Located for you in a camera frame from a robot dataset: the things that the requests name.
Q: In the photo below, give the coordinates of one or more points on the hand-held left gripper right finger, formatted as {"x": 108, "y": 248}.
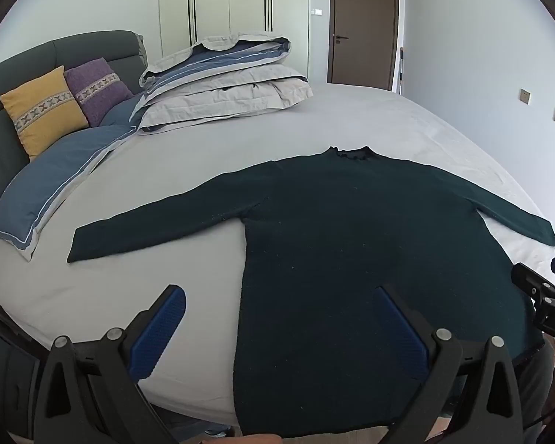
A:
{"x": 400, "y": 333}

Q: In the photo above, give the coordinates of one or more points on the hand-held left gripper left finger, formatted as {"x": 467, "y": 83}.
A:
{"x": 159, "y": 333}

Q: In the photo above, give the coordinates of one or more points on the dark green sweater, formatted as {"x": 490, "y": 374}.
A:
{"x": 328, "y": 240}

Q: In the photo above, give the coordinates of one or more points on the person's grey trousers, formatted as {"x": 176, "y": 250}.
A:
{"x": 532, "y": 388}

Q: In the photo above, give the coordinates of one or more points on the blue pillow with white trim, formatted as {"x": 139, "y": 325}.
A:
{"x": 51, "y": 175}

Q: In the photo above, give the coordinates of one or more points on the thin stick beside door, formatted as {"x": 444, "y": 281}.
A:
{"x": 402, "y": 71}

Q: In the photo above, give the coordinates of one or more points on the yellow patterned cushion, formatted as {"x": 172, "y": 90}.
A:
{"x": 41, "y": 111}

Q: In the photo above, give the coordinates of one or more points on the purple patterned cushion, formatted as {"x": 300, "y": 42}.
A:
{"x": 97, "y": 88}

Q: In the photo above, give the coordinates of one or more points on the folded blue and beige duvet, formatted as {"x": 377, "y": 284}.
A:
{"x": 222, "y": 53}

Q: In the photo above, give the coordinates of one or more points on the dark grey padded headboard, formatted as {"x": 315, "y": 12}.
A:
{"x": 97, "y": 46}

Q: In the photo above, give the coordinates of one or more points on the brown door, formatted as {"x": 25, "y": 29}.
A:
{"x": 363, "y": 23}

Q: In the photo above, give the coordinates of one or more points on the white wardrobe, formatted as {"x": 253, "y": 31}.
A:
{"x": 240, "y": 0}

